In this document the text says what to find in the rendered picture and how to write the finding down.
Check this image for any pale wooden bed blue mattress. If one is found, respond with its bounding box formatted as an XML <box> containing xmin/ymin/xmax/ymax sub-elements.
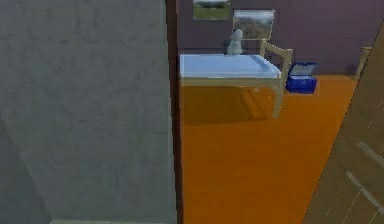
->
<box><xmin>179</xmin><ymin>40</ymin><xmax>294</xmax><ymax>120</ymax></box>

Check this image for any grey stuffed toy figure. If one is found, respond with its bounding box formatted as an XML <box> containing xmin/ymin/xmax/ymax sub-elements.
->
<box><xmin>226</xmin><ymin>28</ymin><xmax>245</xmax><ymax>56</ymax></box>

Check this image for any framed green landscape picture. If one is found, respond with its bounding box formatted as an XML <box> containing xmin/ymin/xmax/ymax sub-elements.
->
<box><xmin>192</xmin><ymin>0</ymin><xmax>232</xmax><ymax>21</ymax></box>

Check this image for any framed brown landscape picture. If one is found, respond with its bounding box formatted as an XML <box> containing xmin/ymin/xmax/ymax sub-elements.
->
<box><xmin>232</xmin><ymin>9</ymin><xmax>276</xmax><ymax>42</ymax></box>

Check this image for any blue open storage box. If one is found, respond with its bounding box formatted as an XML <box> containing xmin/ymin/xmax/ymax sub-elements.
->
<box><xmin>285</xmin><ymin>61</ymin><xmax>318</xmax><ymax>95</ymax></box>

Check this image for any brown wooden room door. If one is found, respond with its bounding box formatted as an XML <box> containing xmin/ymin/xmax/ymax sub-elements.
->
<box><xmin>301</xmin><ymin>20</ymin><xmax>384</xmax><ymax>224</ymax></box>

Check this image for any pale wooden chair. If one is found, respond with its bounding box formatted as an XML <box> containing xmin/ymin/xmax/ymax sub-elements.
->
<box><xmin>354</xmin><ymin>46</ymin><xmax>373</xmax><ymax>81</ymax></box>

